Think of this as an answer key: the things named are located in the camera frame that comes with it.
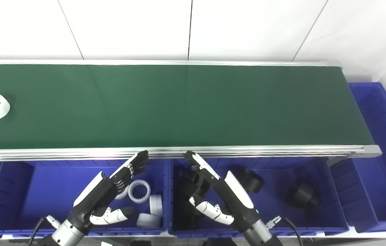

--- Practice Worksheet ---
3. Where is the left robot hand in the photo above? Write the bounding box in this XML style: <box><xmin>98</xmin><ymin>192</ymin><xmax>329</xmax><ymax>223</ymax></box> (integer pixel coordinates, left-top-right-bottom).
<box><xmin>67</xmin><ymin>150</ymin><xmax>149</xmax><ymax>236</ymax></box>

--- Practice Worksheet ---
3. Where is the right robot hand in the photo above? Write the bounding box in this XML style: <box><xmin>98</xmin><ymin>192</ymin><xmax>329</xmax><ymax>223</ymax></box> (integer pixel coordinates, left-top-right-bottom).
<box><xmin>183</xmin><ymin>150</ymin><xmax>261</xmax><ymax>233</ymax></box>

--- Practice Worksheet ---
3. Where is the black cylindrical part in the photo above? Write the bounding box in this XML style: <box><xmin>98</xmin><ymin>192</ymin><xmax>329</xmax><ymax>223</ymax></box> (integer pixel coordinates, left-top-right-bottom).
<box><xmin>229</xmin><ymin>165</ymin><xmax>265</xmax><ymax>194</ymax></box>
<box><xmin>178</xmin><ymin>169</ymin><xmax>210</xmax><ymax>203</ymax></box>
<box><xmin>286</xmin><ymin>179</ymin><xmax>319</xmax><ymax>209</ymax></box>

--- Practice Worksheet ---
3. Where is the blue bin with black parts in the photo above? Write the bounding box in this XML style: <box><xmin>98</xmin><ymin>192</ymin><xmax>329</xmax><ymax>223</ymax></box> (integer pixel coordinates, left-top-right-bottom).
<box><xmin>168</xmin><ymin>157</ymin><xmax>350</xmax><ymax>238</ymax></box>

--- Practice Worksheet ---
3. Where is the blue bin with white parts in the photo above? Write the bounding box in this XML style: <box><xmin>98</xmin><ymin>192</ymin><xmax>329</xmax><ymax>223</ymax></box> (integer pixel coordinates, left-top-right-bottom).
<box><xmin>0</xmin><ymin>159</ymin><xmax>171</xmax><ymax>239</ymax></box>

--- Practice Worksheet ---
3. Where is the green conveyor belt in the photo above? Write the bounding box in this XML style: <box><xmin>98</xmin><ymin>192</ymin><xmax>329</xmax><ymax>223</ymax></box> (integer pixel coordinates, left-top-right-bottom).
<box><xmin>0</xmin><ymin>64</ymin><xmax>375</xmax><ymax>150</ymax></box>
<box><xmin>0</xmin><ymin>60</ymin><xmax>383</xmax><ymax>162</ymax></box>

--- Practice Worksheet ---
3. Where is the empty blue bin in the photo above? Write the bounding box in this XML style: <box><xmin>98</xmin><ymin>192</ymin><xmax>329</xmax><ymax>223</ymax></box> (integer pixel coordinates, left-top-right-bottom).
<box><xmin>329</xmin><ymin>82</ymin><xmax>386</xmax><ymax>234</ymax></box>

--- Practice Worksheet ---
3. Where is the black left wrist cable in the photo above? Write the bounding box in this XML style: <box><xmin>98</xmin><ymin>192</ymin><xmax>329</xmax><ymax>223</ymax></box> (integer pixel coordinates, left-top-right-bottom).
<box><xmin>28</xmin><ymin>215</ymin><xmax>61</xmax><ymax>246</ymax></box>

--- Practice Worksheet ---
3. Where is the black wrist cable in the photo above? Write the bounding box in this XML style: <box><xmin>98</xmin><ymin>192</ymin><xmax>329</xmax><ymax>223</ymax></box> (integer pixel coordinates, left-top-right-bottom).
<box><xmin>28</xmin><ymin>215</ymin><xmax>61</xmax><ymax>246</ymax></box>
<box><xmin>266</xmin><ymin>215</ymin><xmax>304</xmax><ymax>246</ymax></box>

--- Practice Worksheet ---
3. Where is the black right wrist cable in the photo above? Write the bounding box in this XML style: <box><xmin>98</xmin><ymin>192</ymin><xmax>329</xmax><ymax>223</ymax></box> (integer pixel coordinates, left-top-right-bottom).
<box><xmin>266</xmin><ymin>215</ymin><xmax>304</xmax><ymax>246</ymax></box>

